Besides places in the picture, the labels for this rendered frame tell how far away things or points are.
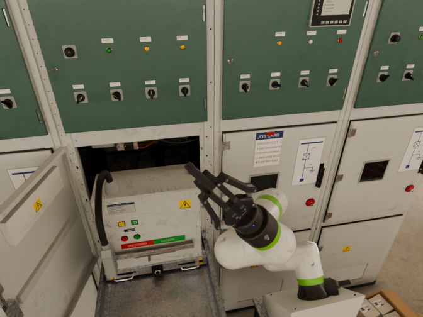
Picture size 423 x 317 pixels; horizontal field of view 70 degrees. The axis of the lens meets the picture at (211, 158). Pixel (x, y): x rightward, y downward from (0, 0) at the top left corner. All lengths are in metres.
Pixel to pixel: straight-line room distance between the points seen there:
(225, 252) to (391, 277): 2.47
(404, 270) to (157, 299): 2.31
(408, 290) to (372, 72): 2.03
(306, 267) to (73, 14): 1.42
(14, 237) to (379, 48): 1.69
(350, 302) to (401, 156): 0.96
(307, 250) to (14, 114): 1.40
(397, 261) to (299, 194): 1.68
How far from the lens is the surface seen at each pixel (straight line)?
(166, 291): 1.71
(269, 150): 1.59
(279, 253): 0.79
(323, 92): 1.58
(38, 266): 1.46
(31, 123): 1.46
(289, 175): 1.75
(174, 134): 1.45
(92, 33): 1.29
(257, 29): 1.36
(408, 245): 3.57
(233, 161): 1.56
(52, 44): 1.33
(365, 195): 2.15
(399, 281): 3.20
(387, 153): 2.03
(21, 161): 1.57
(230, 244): 0.85
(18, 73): 1.39
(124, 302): 1.72
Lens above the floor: 2.25
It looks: 32 degrees down
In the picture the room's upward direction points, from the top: straight up
